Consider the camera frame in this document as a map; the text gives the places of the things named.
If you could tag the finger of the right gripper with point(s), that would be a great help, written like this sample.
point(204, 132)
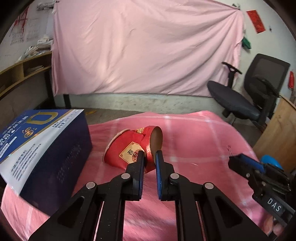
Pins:
point(251, 163)
point(241, 169)

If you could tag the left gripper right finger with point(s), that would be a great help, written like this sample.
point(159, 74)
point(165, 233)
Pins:
point(203, 212)

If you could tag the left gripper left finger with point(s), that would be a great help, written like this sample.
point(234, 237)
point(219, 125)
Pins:
point(96, 212)

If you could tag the red paper cup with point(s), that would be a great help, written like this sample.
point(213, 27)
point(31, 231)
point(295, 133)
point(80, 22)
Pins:
point(124, 147)

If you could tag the right hand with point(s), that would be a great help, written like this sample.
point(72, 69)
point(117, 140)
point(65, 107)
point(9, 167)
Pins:
point(271, 226)

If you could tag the blue plastic basin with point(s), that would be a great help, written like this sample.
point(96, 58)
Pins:
point(266, 159)

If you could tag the wooden cabinet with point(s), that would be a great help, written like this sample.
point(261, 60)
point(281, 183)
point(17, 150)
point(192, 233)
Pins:
point(278, 139)

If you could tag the pink checked tablecloth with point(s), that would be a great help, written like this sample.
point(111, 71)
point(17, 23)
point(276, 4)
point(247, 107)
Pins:
point(44, 155)

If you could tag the blue cardboard box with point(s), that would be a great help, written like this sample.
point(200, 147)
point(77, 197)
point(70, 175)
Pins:
point(43, 153)

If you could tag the black office chair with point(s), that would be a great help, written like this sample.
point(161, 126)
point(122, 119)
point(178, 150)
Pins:
point(262, 82)

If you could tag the pink hanging sheet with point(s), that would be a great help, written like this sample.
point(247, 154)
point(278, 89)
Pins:
point(158, 47)

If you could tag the stack of papers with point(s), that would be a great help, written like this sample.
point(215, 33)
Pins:
point(43, 45)

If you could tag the red hanging tassel ornament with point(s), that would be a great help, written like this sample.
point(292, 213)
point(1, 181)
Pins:
point(21, 20)

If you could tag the red paper wall decoration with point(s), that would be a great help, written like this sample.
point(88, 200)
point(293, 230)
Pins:
point(256, 20)

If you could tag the wooden wall shelf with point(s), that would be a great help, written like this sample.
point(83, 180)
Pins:
point(17, 74)

